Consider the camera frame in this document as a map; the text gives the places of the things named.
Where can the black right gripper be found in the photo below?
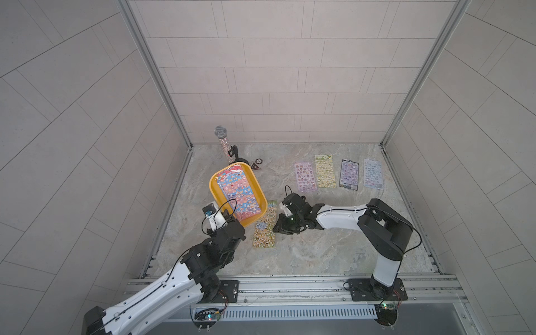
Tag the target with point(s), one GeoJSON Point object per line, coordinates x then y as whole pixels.
{"type": "Point", "coordinates": [282, 227]}

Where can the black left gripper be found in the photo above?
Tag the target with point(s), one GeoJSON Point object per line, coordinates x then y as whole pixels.
{"type": "Point", "coordinates": [234, 220]}

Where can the panda sticker sheet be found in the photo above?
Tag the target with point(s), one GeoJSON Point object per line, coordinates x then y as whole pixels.
{"type": "Point", "coordinates": [264, 237]}

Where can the pink sticker sheet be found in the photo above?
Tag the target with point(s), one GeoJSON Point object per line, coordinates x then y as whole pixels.
{"type": "Point", "coordinates": [305, 176]}

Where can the yellow-green sticker sheet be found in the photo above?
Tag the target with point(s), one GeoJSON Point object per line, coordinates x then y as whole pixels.
{"type": "Point", "coordinates": [325, 171]}

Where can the yellow storage box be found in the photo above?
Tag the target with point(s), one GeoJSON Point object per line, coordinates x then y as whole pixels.
{"type": "Point", "coordinates": [257, 191]}

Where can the red blue sticker sheet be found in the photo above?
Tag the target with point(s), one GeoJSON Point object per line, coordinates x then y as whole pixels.
{"type": "Point", "coordinates": [236, 188]}

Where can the purple bonbon sticker sheet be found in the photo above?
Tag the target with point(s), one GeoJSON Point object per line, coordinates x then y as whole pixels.
{"type": "Point", "coordinates": [349, 175]}

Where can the light blue sticker sheet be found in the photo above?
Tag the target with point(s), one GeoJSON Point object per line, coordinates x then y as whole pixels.
{"type": "Point", "coordinates": [373, 176]}

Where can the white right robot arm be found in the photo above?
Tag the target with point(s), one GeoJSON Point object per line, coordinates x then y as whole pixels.
{"type": "Point", "coordinates": [387, 231]}

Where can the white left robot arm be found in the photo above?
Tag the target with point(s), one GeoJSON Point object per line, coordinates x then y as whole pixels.
{"type": "Point", "coordinates": [191, 280]}

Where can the left circuit board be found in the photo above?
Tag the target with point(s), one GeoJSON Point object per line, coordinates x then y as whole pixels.
{"type": "Point", "coordinates": [208, 315]}

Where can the circuit board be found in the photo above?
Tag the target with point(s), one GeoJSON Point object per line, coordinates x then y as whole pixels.
{"type": "Point", "coordinates": [208, 315]}
{"type": "Point", "coordinates": [386, 308]}

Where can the black microphone stand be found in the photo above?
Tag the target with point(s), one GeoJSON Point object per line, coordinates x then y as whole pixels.
{"type": "Point", "coordinates": [234, 156]}

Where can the rhinestone microphone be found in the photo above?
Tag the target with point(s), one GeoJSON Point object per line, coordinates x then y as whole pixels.
{"type": "Point", "coordinates": [222, 135]}

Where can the right circuit board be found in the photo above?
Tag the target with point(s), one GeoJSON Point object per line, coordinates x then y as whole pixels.
{"type": "Point", "coordinates": [386, 308]}

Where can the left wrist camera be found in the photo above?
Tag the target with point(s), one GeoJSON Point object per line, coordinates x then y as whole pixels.
{"type": "Point", "coordinates": [216, 219]}

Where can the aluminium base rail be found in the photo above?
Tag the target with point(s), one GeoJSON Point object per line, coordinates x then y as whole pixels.
{"type": "Point", "coordinates": [323, 289]}

